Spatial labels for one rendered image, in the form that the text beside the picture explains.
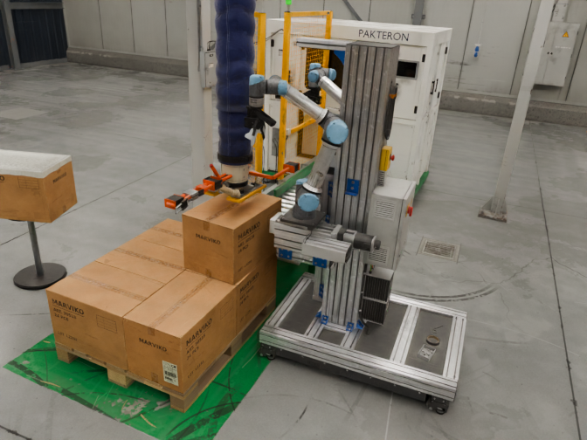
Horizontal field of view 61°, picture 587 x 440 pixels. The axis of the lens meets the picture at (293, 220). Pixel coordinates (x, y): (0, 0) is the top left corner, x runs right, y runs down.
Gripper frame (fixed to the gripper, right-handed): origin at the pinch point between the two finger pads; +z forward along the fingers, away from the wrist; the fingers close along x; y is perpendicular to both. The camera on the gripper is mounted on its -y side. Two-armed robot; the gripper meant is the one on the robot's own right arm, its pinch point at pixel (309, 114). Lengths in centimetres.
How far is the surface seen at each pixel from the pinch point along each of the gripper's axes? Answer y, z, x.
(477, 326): 130, 149, 59
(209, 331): 26, 108, -119
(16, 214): -154, 81, -148
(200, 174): -134, 83, 12
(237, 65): -1, -38, -70
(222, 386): 34, 148, -116
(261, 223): 9, 62, -57
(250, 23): 2, -61, -63
